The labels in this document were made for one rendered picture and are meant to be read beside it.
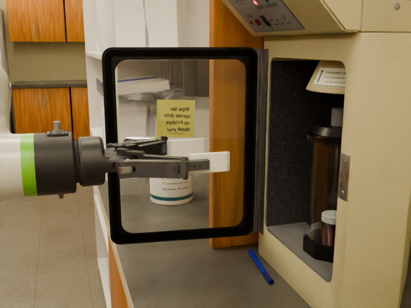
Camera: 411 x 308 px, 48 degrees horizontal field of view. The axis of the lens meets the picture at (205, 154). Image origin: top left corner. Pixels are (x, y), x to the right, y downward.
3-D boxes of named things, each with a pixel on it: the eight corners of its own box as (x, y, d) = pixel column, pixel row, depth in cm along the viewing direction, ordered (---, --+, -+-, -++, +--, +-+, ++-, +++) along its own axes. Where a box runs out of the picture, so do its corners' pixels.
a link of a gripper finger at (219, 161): (184, 153, 69) (186, 154, 69) (228, 151, 71) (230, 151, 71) (184, 173, 70) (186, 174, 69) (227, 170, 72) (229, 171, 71)
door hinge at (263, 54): (258, 230, 103) (263, 48, 94) (263, 234, 100) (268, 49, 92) (252, 231, 102) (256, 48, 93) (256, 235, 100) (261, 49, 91)
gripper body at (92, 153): (77, 143, 65) (142, 139, 68) (73, 132, 73) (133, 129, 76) (79, 194, 67) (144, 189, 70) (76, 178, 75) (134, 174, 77)
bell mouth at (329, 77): (368, 85, 92) (370, 56, 91) (436, 93, 76) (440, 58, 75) (288, 87, 87) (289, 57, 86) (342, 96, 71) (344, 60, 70)
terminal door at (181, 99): (253, 235, 101) (258, 46, 92) (111, 245, 96) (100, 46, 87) (252, 233, 102) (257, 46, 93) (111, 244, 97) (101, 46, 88)
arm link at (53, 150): (38, 190, 73) (37, 209, 65) (33, 117, 71) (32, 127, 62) (78, 187, 75) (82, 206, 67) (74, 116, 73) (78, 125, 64)
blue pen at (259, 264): (248, 249, 103) (268, 280, 90) (252, 249, 103) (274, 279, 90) (248, 254, 104) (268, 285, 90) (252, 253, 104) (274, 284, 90)
